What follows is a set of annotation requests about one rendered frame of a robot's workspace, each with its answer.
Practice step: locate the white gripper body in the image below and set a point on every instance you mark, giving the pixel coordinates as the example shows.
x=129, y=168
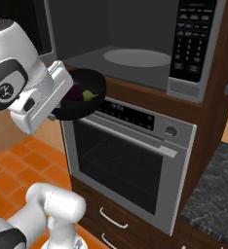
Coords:
x=59, y=87

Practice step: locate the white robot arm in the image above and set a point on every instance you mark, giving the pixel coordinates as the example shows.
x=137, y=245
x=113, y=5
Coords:
x=12, y=58

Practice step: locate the purple eggplant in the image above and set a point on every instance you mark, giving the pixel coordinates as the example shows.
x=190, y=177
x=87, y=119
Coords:
x=78, y=94

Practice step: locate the black bowl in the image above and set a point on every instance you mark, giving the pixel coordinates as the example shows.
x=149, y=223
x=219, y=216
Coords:
x=86, y=79

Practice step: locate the dark microwave door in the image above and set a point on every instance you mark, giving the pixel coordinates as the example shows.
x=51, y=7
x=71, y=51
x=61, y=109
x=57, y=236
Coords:
x=47, y=29

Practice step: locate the grey microwave turntable plate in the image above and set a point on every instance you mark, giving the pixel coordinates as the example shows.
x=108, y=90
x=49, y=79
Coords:
x=137, y=58

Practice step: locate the black glass oven door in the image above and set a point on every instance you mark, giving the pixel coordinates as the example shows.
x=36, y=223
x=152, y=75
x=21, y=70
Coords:
x=119, y=168

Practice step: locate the grey microwave oven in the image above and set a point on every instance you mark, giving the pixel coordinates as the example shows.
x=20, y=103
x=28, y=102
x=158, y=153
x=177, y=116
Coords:
x=138, y=29

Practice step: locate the microwave start button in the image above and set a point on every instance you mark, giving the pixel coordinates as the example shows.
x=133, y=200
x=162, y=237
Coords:
x=194, y=68

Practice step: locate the round silver oven knob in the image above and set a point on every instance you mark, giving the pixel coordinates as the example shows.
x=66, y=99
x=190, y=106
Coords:
x=170, y=131

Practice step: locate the silver built-in oven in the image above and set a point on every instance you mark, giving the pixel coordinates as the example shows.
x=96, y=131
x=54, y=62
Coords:
x=177, y=162

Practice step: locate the brown wooden appliance cabinet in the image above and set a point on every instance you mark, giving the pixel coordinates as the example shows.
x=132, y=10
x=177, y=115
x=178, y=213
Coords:
x=211, y=113

